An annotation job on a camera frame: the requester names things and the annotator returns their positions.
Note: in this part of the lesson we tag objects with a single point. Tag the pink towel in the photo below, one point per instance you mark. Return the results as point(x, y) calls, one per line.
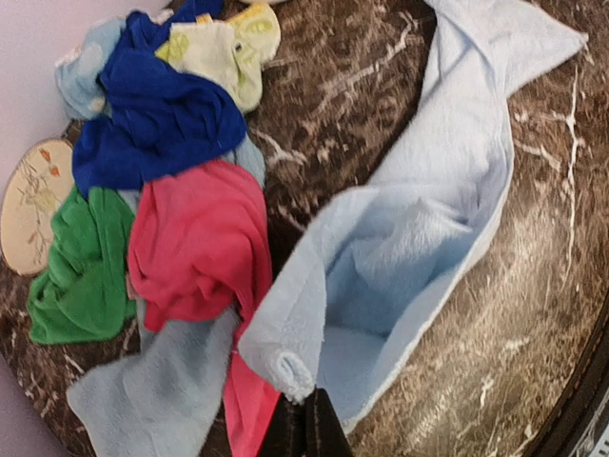
point(198, 253)

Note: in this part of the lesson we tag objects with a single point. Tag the green towel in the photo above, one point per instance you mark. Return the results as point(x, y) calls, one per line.
point(82, 295)

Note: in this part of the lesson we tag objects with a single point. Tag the large pale blue towel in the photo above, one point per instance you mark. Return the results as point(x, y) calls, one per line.
point(378, 262)

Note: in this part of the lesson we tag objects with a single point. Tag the white slotted cable duct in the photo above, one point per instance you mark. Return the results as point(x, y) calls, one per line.
point(601, 448)

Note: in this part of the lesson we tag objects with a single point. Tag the beige bird-painted plate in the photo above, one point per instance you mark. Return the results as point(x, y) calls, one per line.
point(37, 188)

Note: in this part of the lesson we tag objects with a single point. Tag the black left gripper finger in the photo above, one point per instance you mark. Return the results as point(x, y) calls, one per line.
point(310, 429)

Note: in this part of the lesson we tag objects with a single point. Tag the royal blue towel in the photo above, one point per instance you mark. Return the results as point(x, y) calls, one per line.
point(161, 121)

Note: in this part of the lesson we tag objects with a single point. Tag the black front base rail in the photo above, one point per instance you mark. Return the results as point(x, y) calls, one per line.
point(574, 433)

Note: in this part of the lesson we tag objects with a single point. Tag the pale yellow patterned towel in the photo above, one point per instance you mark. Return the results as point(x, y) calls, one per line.
point(229, 53)

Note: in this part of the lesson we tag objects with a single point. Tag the light blue dotted towel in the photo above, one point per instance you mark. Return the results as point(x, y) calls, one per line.
point(77, 74)

